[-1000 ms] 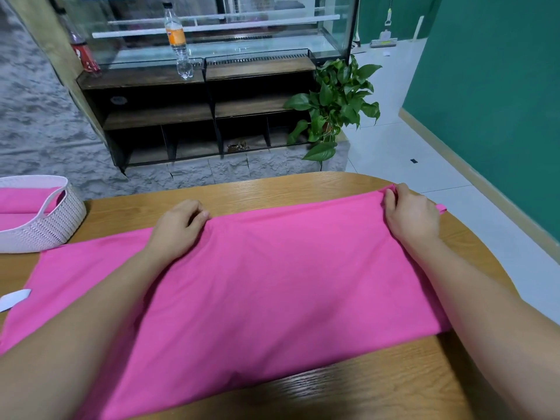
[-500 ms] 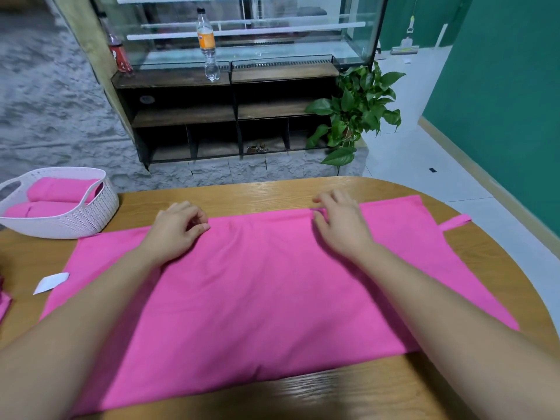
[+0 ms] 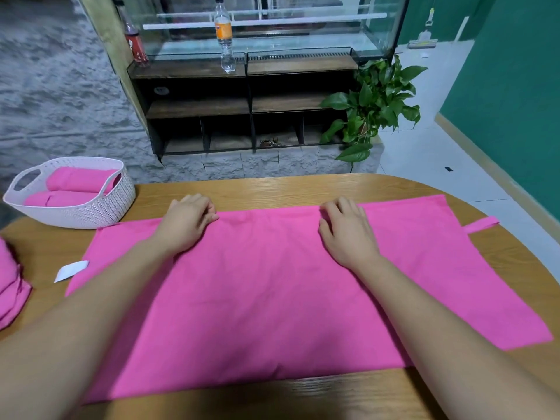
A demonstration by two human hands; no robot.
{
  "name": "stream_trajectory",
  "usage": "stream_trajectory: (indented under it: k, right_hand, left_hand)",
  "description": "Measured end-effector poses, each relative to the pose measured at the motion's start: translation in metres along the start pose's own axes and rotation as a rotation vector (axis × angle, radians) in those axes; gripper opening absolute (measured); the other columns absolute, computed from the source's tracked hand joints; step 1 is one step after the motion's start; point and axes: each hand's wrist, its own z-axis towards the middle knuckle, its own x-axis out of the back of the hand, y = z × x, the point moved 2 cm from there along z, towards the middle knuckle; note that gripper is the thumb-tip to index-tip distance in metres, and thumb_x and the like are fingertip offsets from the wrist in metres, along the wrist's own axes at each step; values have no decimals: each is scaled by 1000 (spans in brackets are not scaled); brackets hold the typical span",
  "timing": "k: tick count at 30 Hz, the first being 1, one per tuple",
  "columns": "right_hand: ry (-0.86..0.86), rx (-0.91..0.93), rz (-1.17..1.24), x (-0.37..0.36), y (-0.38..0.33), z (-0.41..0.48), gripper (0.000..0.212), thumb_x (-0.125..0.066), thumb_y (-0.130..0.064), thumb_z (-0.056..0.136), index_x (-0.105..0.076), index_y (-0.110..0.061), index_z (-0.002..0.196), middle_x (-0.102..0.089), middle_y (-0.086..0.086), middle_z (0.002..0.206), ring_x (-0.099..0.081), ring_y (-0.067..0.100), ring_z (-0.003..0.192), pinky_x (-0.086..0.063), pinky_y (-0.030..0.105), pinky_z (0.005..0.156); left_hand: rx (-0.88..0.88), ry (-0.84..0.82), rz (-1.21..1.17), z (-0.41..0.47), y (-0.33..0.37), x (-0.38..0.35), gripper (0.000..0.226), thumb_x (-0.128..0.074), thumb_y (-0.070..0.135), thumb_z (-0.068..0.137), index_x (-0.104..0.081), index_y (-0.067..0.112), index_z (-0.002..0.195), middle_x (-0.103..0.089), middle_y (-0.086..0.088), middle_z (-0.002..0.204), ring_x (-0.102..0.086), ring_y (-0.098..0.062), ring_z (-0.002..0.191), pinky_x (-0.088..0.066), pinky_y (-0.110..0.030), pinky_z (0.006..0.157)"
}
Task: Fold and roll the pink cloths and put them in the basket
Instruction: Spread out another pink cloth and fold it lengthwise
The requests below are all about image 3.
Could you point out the glass display case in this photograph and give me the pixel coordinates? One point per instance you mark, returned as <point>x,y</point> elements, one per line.
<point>271,26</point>

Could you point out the white woven plastic basket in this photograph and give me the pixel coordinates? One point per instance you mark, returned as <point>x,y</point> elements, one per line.
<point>79,210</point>

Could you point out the person's right hand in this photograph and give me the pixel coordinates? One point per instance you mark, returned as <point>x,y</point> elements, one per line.
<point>348,236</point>

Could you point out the dark wooden shelf cabinet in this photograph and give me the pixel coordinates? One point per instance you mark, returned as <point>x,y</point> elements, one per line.
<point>201,105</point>

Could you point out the person's right forearm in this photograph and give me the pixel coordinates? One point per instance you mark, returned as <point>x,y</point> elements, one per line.
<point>464,345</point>

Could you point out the white mop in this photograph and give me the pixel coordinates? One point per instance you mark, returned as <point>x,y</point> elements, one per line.
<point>423,41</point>

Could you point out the person's left forearm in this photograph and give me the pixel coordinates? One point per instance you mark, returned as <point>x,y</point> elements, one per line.
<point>70,336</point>

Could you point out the green potted plant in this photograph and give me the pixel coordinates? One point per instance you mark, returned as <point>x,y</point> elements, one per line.
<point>372,105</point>

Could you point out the clear bottle with orange label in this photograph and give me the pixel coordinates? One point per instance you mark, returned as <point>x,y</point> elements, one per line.
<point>224,35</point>

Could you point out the pink towel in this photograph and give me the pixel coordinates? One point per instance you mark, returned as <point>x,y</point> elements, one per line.
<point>262,301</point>
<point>57,198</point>
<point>80,179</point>

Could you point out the person's left hand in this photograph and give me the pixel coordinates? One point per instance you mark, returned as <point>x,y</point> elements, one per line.
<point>184,224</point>

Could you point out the pile of pink cloths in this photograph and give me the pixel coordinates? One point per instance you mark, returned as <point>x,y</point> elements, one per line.
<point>12,284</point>

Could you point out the red label cola bottle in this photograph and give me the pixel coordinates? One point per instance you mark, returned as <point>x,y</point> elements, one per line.
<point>135,43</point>

